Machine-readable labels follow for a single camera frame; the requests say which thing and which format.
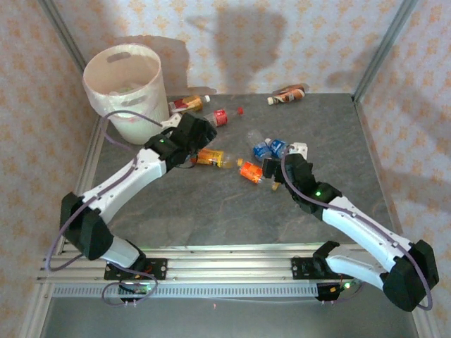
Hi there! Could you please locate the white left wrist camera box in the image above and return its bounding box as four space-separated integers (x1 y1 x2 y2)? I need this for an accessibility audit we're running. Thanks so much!
161 112 183 128

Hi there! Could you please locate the slotted grey cable duct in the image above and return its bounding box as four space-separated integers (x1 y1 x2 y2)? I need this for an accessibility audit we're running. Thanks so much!
51 283 319 299

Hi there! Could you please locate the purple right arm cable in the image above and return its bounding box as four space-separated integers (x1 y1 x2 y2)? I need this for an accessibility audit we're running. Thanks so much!
280 146 435 311

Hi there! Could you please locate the aluminium frame post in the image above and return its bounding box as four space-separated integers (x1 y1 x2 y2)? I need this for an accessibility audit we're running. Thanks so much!
37 0 87 68
19 281 54 338
407 306 436 338
352 0 419 104

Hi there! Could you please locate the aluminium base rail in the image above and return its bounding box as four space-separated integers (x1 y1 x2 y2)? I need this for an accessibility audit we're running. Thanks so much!
37 244 423 282

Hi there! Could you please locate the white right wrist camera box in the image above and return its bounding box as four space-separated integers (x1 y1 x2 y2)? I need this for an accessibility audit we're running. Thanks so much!
288 142 310 159

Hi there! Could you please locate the crushed brown label bottle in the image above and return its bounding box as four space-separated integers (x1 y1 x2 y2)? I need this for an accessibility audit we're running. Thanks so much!
266 83 307 106

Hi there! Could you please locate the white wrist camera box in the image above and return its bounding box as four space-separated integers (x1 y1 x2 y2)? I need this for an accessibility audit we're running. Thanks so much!
288 142 310 159
161 112 183 128

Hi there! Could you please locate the red yellow label tea bottle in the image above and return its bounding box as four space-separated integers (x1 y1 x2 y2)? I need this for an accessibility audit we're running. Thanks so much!
168 94 211 114

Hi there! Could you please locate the bright orange label bottle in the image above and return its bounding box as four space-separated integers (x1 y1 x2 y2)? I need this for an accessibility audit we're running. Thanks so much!
239 161 280 192

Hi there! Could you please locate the orange juice bottle yellow cap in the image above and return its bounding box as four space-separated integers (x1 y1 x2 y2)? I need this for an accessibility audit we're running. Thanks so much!
191 148 245 170

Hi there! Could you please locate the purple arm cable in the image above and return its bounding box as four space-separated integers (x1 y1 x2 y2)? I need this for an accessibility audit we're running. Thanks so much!
44 110 166 308
280 146 435 311

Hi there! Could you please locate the white plastic bin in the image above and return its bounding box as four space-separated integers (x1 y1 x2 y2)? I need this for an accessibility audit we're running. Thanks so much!
82 42 171 146

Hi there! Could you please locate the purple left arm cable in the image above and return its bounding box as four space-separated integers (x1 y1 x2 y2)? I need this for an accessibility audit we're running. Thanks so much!
44 110 166 308

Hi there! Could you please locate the aluminium lower frame post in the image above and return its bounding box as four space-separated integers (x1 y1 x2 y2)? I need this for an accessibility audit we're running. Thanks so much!
407 306 436 338
19 281 54 338

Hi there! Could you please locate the blue label water bottle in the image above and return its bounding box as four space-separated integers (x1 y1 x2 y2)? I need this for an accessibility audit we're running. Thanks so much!
265 137 294 160
246 129 273 159

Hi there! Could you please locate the clear bottle red label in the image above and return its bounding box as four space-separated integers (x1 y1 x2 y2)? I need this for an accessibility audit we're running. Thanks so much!
202 106 245 128

